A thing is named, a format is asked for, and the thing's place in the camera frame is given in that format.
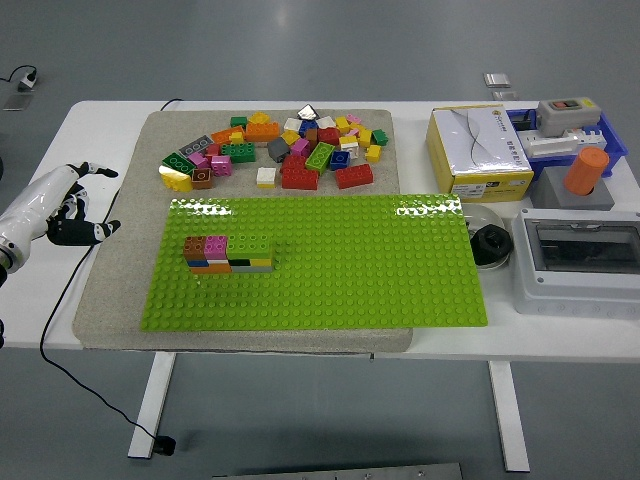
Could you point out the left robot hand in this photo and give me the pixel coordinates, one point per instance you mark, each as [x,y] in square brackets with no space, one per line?
[35,200]

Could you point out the brown square toy brick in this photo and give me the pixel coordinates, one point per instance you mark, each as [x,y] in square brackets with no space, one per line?
[194,248]
[202,178]

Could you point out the glossy yellow toy brick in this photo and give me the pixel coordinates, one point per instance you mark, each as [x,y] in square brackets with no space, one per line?
[176,180]

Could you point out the blue square toy brick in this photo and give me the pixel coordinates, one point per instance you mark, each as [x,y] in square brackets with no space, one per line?
[196,263]
[339,159]

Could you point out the small red toy brick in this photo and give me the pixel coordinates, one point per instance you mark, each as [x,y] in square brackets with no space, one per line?
[213,149]

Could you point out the pink square toy brick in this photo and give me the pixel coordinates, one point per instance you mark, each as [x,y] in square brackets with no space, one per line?
[216,247]
[221,165]

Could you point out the orange long toy brick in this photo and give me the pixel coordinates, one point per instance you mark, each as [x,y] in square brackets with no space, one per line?
[223,135]
[211,269]
[262,131]

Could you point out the white thin toy brick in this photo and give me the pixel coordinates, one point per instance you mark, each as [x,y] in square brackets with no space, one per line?
[218,261]

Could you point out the small yellow toy brick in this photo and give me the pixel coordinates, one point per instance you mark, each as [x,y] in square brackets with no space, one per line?
[373,152]
[237,137]

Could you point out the black thin toy brick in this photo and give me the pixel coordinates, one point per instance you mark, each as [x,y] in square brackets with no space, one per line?
[239,262]

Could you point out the grey long toy brick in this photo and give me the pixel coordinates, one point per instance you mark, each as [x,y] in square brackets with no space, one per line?
[252,269]

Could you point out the yellow thin toy brick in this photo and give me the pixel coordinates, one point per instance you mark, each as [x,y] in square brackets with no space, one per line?
[261,262]

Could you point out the dark grey toy brick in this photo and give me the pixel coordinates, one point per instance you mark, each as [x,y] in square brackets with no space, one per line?
[279,148]

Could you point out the red long toy brick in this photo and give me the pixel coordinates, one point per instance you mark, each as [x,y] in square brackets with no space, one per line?
[300,178]
[354,176]

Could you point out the narrow brown toy brick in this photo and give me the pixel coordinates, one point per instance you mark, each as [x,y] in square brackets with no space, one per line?
[311,136]

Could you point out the shiny black toy brick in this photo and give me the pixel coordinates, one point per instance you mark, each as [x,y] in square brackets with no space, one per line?
[307,111]

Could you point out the green studded baseplate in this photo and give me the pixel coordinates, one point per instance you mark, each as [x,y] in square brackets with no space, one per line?
[335,280]

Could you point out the metal floor plate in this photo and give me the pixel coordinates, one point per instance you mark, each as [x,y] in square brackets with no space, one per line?
[496,80]
[19,102]
[505,95]

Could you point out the white floor plug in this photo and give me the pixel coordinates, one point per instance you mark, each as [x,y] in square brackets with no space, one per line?
[27,81]

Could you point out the grey-brown mat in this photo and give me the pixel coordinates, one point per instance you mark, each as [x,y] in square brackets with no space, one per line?
[120,300]

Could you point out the dark green long brick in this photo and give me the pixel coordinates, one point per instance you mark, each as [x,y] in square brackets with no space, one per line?
[239,152]
[179,163]

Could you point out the grey flat long brick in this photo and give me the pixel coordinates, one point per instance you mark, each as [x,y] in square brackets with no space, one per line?
[197,145]

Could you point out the small dark green brick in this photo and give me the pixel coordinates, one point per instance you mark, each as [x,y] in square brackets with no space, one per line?
[238,121]
[380,136]

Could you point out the lime green long brick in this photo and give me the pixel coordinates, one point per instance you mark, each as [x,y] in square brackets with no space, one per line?
[320,157]
[249,247]

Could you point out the white and yellow brick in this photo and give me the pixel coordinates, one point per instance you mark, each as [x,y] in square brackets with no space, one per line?
[266,177]

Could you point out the white table leg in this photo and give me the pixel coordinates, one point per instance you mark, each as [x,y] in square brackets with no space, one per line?
[509,415]
[151,405]

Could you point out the yellow and white cardboard box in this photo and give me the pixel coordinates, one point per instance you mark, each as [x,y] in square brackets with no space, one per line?
[472,145]

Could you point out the black round knob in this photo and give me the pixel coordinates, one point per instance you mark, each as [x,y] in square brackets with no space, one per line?
[491,243]

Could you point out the small black device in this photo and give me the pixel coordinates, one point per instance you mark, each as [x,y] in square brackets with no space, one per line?
[523,121]

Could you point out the grey square block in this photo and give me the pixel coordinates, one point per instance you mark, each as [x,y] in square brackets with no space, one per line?
[550,195]

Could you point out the white circuit breaker strip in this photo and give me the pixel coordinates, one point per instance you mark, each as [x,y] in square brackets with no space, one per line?
[550,144]

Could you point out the grey distribution box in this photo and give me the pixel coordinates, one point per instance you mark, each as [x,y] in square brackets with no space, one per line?
[575,292]

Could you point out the orange cylinder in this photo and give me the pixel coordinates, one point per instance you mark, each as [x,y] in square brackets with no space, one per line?
[586,169]

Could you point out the blue plastic bin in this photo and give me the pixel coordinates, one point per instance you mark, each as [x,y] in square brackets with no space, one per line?
[614,145]

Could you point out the grey push-button switch box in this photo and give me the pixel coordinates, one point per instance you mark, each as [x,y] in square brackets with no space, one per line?
[569,116]

